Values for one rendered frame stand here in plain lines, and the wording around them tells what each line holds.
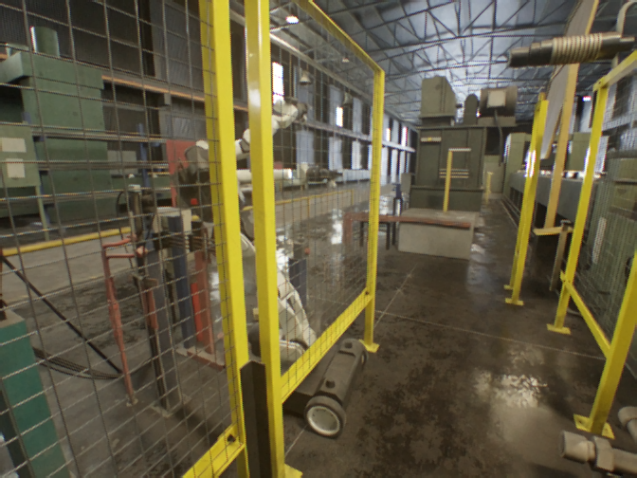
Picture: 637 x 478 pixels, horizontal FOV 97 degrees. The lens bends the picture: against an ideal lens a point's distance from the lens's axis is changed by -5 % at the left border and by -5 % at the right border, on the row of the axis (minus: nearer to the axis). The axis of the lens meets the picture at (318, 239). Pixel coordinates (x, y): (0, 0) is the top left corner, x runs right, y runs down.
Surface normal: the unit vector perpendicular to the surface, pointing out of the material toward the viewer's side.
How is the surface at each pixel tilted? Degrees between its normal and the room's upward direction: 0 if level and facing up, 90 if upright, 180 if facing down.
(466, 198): 90
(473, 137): 90
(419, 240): 90
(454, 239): 90
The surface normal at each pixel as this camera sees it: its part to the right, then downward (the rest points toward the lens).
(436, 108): -0.47, 0.21
